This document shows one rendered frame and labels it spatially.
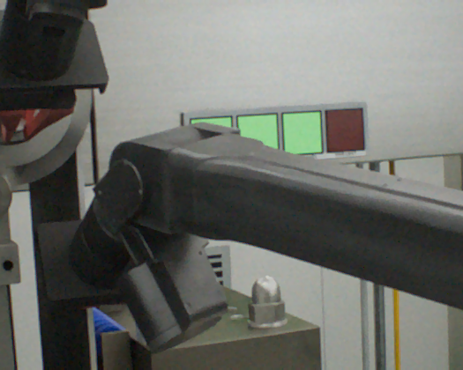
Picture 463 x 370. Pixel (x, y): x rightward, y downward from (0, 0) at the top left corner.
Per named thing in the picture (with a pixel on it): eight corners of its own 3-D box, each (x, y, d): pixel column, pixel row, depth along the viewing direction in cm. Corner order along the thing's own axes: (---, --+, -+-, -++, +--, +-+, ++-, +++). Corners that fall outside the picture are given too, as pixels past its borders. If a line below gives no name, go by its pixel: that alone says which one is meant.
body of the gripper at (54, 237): (166, 293, 87) (190, 264, 81) (45, 307, 84) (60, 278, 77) (151, 221, 90) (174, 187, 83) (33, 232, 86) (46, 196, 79)
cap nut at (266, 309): (257, 329, 95) (254, 280, 94) (241, 321, 98) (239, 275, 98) (294, 324, 96) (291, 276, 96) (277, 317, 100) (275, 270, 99)
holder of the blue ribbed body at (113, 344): (105, 388, 92) (100, 334, 92) (51, 336, 114) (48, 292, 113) (139, 383, 94) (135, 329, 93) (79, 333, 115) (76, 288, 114)
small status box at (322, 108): (186, 171, 127) (182, 112, 126) (184, 170, 128) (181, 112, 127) (370, 155, 136) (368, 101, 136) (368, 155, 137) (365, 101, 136)
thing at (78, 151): (91, 358, 92) (76, 147, 90) (38, 310, 113) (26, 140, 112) (96, 358, 92) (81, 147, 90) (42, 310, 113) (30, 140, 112)
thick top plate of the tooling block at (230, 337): (155, 418, 89) (150, 350, 89) (55, 328, 127) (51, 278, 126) (323, 389, 95) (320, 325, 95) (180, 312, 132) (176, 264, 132)
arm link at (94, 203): (153, 154, 77) (83, 181, 75) (196, 237, 76) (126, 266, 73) (130, 191, 83) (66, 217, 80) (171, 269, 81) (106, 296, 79)
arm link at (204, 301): (222, 123, 75) (125, 150, 69) (301, 266, 72) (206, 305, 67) (147, 200, 84) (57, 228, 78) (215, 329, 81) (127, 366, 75)
